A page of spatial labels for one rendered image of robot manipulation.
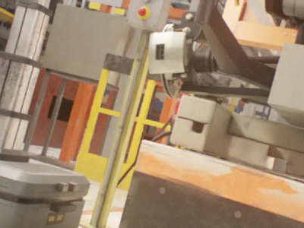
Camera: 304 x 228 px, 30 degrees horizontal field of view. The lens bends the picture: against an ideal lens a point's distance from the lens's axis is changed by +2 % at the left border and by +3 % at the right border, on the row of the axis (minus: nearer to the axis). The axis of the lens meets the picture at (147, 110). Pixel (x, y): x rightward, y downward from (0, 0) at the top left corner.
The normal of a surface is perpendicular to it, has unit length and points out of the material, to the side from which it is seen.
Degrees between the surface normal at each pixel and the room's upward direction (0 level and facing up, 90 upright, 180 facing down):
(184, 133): 90
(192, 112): 90
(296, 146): 90
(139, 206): 90
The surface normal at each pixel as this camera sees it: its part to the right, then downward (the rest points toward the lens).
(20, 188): 0.24, 0.02
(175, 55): -0.20, -0.05
